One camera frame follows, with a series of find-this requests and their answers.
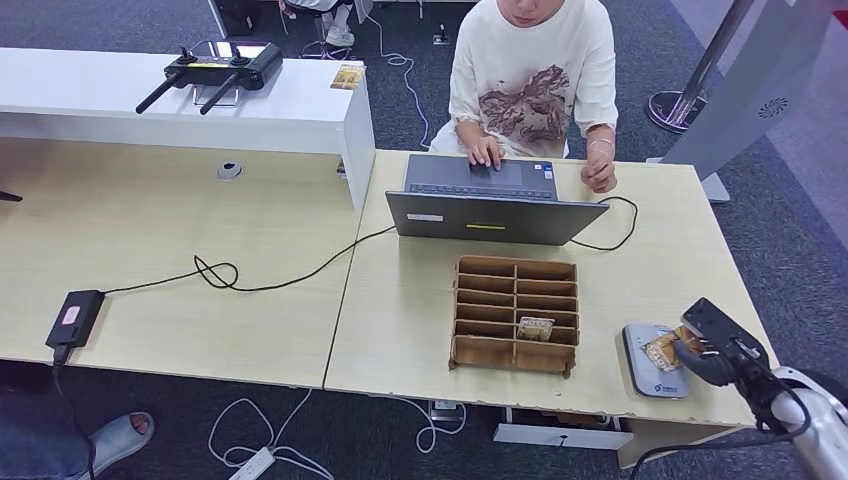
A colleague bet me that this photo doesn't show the grey kiosk panel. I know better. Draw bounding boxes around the grey kiosk panel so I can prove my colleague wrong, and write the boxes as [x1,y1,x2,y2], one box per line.
[647,0,837,204]

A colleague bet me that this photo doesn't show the gold patterned ID card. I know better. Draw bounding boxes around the gold patterned ID card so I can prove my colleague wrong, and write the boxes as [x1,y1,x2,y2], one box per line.
[639,325,707,374]

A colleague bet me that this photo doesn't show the brown cardboard card organizer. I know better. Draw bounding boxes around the brown cardboard card organizer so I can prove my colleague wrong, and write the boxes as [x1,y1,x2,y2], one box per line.
[449,255,580,380]

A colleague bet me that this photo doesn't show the white long floor cable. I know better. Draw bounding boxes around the white long floor cable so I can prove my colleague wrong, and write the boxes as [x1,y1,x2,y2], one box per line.
[364,11,433,150]

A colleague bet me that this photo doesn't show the metal stanchion post with base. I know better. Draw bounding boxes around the metal stanchion post with base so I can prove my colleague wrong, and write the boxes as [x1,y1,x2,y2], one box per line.
[647,0,757,135]

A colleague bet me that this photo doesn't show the black mains cable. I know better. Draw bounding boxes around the black mains cable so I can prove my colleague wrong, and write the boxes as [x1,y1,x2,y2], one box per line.
[50,346,95,480]

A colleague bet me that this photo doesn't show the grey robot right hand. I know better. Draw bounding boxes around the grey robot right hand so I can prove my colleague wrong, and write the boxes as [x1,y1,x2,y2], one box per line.
[674,341,786,425]

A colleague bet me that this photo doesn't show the person with white shoes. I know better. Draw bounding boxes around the person with white shoes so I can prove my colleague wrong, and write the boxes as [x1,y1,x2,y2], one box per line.
[276,0,358,48]

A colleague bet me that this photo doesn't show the person's right hand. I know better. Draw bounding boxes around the person's right hand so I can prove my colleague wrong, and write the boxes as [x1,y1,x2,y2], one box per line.
[466,137,508,172]

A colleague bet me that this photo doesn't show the person's left hand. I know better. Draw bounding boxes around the person's left hand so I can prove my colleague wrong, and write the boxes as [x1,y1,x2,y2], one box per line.
[580,155,619,195]

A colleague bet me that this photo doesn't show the white counter shelf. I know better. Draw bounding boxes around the white counter shelf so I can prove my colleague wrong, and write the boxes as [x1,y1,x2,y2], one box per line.
[0,47,378,213]

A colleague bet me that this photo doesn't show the white looped floor cable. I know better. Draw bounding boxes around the white looped floor cable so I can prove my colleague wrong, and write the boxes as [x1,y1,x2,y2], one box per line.
[207,390,336,480]

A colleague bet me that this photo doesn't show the gold patterned room key card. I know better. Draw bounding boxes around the gold patterned room key card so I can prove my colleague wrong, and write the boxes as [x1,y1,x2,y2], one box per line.
[516,316,556,343]

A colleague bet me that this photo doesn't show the grey slipper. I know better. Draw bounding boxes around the grey slipper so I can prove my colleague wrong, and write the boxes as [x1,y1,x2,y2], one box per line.
[66,411,156,480]

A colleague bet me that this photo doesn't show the black power adapter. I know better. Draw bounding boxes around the black power adapter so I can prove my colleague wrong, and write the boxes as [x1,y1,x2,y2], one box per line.
[44,290,107,350]

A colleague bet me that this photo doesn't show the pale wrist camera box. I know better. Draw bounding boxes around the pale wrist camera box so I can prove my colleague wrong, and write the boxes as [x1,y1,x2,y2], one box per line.
[680,297,771,362]

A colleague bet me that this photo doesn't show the chair base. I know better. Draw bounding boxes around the chair base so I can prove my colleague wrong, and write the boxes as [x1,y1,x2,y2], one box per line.
[298,37,360,62]

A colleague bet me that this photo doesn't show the grey laptop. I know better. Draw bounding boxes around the grey laptop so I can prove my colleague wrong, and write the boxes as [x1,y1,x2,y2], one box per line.
[384,153,611,248]

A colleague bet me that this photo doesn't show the white drawer panel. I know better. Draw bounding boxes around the white drawer panel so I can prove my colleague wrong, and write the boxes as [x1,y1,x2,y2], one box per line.
[492,407,635,452]

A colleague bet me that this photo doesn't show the grey card reader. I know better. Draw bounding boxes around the grey card reader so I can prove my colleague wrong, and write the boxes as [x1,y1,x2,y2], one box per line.
[621,323,692,401]

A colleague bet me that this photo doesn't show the person's leg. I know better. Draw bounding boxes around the person's leg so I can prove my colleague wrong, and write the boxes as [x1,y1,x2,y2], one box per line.
[0,390,91,480]

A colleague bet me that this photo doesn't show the white short floor cable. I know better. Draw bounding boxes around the white short floor cable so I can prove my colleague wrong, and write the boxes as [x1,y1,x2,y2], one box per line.
[397,397,468,455]

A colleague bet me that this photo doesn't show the black laptop power cable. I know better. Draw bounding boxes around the black laptop power cable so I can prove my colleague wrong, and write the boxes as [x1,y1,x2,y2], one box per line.
[102,195,639,294]

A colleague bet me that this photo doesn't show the black cabinet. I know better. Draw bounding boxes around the black cabinet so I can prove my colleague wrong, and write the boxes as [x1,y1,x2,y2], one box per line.
[208,0,260,39]

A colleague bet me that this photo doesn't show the black remote controller with antennas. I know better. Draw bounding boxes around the black remote controller with antennas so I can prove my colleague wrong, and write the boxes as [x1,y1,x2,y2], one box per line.
[135,40,285,117]

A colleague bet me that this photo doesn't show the white power strip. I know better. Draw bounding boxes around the white power strip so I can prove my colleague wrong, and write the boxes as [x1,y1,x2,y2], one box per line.
[227,447,276,480]

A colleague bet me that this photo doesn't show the metal wire controller stand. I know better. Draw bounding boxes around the metal wire controller stand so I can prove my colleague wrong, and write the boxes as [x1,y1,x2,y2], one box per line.
[192,83,240,109]

